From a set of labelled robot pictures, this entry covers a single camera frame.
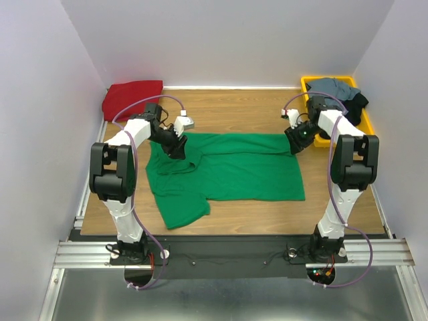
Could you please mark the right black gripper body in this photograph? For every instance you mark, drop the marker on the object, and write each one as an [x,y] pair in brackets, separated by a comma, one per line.
[303,134]

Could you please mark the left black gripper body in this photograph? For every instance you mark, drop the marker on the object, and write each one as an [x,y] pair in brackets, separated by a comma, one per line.
[167,138]

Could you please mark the green t shirt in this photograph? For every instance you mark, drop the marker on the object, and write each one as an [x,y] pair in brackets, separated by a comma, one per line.
[222,167]

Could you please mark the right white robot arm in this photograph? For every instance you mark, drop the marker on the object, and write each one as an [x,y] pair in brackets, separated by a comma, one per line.
[352,166]

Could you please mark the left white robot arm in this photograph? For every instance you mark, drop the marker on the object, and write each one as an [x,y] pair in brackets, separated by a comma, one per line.
[113,174]

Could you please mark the grey blue t shirt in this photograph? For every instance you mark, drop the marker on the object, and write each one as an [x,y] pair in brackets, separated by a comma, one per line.
[333,87]

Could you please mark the black t shirt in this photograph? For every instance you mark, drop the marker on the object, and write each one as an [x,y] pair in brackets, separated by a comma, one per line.
[354,108]

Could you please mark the yellow plastic bin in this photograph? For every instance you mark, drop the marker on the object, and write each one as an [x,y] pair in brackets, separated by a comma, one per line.
[365,124]

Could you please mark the folded red t shirt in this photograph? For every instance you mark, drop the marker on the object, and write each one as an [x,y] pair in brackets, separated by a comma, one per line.
[120,96]

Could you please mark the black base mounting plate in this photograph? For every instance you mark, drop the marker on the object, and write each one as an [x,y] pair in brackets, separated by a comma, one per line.
[240,256]

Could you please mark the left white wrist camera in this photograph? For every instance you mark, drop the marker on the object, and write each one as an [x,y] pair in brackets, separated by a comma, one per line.
[182,123]

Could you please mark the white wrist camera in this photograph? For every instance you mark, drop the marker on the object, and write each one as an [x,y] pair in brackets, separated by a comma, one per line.
[182,123]
[291,115]

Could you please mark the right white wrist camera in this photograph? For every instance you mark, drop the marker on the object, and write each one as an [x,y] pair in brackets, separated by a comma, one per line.
[291,115]

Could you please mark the aluminium frame rail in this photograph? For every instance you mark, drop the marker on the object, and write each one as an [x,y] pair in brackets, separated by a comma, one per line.
[385,252]

